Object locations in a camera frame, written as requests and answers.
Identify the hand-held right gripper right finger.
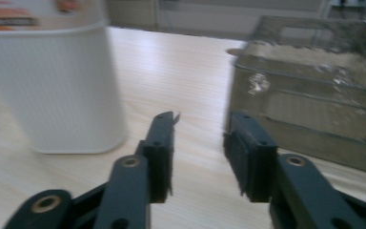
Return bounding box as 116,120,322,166
223,111,278,203

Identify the clear plastic container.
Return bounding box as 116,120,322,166
224,14,366,177

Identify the orange printed packet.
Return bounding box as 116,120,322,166
0,7,39,31

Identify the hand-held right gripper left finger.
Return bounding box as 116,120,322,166
134,111,181,204

